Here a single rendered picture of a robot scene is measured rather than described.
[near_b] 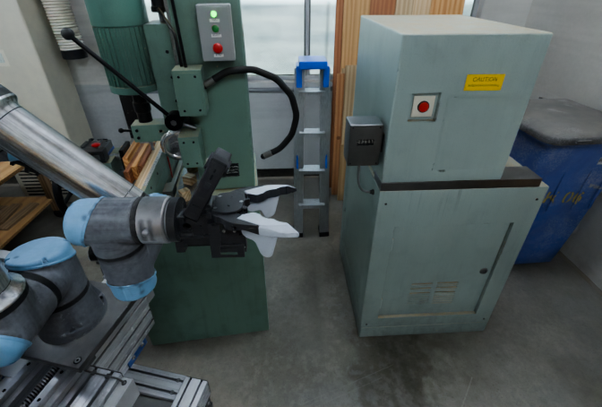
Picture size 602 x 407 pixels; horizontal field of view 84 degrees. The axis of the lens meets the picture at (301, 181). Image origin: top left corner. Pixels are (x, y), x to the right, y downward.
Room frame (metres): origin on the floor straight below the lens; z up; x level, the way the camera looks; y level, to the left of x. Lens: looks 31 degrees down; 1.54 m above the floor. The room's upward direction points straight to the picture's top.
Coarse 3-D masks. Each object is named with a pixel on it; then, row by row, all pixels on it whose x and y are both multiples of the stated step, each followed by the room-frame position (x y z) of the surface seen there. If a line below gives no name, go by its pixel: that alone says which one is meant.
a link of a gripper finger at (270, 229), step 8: (240, 216) 0.39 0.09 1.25; (248, 216) 0.39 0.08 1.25; (256, 216) 0.39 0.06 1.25; (264, 224) 0.37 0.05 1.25; (272, 224) 0.37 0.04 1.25; (280, 224) 0.37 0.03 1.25; (288, 224) 0.37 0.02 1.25; (248, 232) 0.38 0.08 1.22; (264, 232) 0.36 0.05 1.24; (272, 232) 0.36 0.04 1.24; (280, 232) 0.36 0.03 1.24; (288, 232) 0.36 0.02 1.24; (296, 232) 0.36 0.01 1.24; (256, 240) 0.37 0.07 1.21; (264, 240) 0.37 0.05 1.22; (272, 240) 0.36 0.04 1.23; (264, 248) 0.36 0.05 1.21; (272, 248) 0.36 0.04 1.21
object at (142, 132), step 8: (136, 120) 1.24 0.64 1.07; (152, 120) 1.24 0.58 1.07; (160, 120) 1.24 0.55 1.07; (136, 128) 1.19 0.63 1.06; (144, 128) 1.19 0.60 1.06; (152, 128) 1.20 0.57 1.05; (160, 128) 1.20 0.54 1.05; (136, 136) 1.19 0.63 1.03; (144, 136) 1.19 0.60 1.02; (152, 136) 1.19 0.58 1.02
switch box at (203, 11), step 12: (204, 12) 1.10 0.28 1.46; (228, 12) 1.11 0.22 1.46; (204, 24) 1.10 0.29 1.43; (228, 24) 1.11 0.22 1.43; (204, 36) 1.10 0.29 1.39; (228, 36) 1.11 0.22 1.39; (204, 48) 1.10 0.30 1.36; (228, 48) 1.11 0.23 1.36; (204, 60) 1.10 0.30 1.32; (216, 60) 1.10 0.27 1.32; (228, 60) 1.11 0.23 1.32
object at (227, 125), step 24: (168, 0) 1.15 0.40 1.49; (192, 0) 1.15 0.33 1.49; (216, 0) 1.17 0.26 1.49; (240, 0) 1.35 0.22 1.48; (192, 24) 1.15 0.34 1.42; (240, 24) 1.18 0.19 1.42; (192, 48) 1.15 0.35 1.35; (240, 48) 1.17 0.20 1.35; (216, 72) 1.16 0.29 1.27; (216, 96) 1.16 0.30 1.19; (240, 96) 1.17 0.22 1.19; (192, 120) 1.15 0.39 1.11; (216, 120) 1.16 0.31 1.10; (240, 120) 1.17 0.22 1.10; (216, 144) 1.16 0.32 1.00; (240, 144) 1.17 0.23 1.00; (240, 168) 1.17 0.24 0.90
